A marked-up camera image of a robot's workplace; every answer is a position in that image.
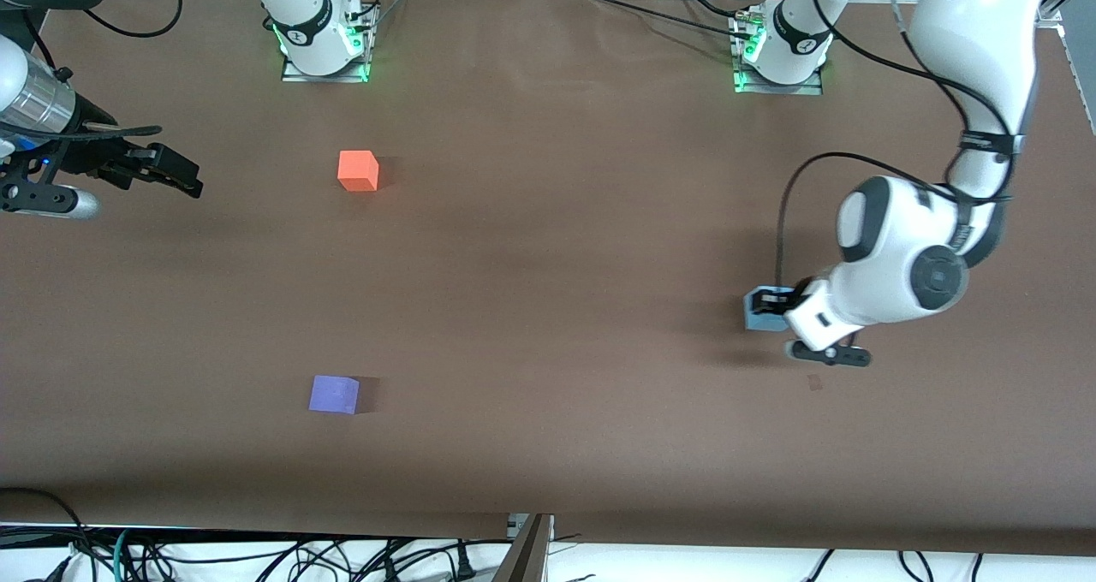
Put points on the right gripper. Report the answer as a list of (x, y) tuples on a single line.
[(96, 156)]

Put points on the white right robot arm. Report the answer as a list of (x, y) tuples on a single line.
[(308, 17)]

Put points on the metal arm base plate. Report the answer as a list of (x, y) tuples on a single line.
[(295, 73), (813, 88)]

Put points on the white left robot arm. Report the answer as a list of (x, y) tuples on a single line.
[(976, 43)]

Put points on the brown paper table cover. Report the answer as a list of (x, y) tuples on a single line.
[(599, 436)]

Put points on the aluminium profile post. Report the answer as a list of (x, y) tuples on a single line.
[(527, 552)]

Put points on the purple block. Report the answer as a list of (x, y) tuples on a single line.
[(334, 394)]

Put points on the orange block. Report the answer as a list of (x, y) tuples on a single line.
[(357, 171)]

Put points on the blue block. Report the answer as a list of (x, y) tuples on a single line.
[(762, 321)]

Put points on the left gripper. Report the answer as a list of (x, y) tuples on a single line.
[(781, 301)]

